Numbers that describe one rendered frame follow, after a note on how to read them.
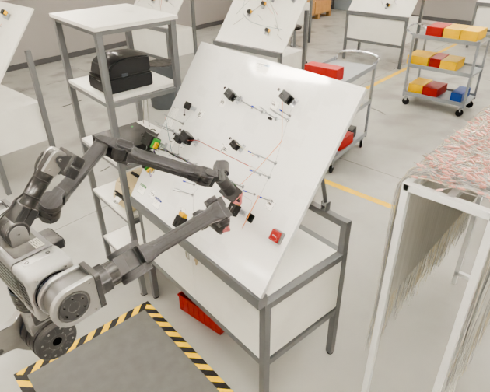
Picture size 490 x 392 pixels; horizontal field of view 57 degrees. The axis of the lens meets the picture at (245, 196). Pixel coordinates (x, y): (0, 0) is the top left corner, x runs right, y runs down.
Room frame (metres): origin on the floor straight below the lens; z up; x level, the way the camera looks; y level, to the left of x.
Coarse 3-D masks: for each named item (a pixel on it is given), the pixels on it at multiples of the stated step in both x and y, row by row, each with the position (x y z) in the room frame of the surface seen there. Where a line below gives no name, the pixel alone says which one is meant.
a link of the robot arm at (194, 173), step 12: (120, 144) 1.65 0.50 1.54; (132, 144) 1.67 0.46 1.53; (132, 156) 1.65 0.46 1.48; (144, 156) 1.67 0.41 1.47; (156, 156) 1.69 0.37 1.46; (156, 168) 1.67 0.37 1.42; (168, 168) 1.67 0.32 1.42; (180, 168) 1.68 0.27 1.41; (192, 168) 1.69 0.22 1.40; (204, 168) 1.71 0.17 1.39; (192, 180) 1.68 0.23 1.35; (204, 180) 1.68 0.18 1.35
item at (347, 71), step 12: (336, 60) 5.05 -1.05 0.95; (324, 72) 4.30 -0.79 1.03; (336, 72) 4.22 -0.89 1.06; (348, 72) 4.57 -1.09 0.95; (360, 72) 4.46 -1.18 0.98; (372, 84) 4.78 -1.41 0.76; (360, 108) 4.56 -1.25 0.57; (348, 132) 4.54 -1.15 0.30; (360, 132) 4.82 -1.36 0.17; (348, 144) 4.46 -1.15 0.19; (360, 144) 4.74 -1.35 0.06; (336, 156) 4.17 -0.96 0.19
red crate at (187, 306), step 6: (180, 294) 2.26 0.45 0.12; (180, 300) 2.24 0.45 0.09; (186, 300) 2.19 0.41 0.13; (180, 306) 2.24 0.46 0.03; (186, 306) 2.21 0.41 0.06; (192, 306) 2.16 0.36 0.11; (186, 312) 2.21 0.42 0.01; (192, 312) 2.17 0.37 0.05; (198, 312) 2.13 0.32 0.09; (198, 318) 2.13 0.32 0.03; (204, 318) 2.09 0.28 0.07; (210, 318) 2.06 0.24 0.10; (210, 324) 2.06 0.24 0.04; (216, 324) 2.03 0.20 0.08; (216, 330) 2.03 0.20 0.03; (222, 330) 2.03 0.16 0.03
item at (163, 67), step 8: (152, 64) 6.22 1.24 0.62; (160, 64) 6.21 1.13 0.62; (168, 64) 6.20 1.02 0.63; (160, 72) 6.07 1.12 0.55; (168, 72) 6.11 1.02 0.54; (160, 96) 6.09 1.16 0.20; (168, 96) 6.11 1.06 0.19; (152, 104) 6.17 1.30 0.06; (160, 104) 6.10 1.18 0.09; (168, 104) 6.11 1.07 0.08
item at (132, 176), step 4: (140, 168) 2.75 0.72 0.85; (128, 172) 2.69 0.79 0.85; (132, 172) 2.68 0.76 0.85; (136, 172) 2.69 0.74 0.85; (140, 172) 2.69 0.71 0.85; (128, 176) 2.64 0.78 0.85; (132, 176) 2.64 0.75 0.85; (136, 176) 2.63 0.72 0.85; (128, 180) 2.59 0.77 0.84; (132, 180) 2.58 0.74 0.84; (136, 180) 2.57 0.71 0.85; (116, 184) 2.62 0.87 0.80; (120, 184) 2.59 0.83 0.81; (128, 184) 2.55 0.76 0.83; (132, 184) 2.54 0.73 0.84; (116, 188) 2.61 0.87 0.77; (120, 188) 2.58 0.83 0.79; (132, 188) 2.51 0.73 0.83; (116, 192) 2.59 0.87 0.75; (120, 192) 2.57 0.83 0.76; (120, 196) 2.54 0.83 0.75; (120, 204) 2.55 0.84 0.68; (132, 208) 2.48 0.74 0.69
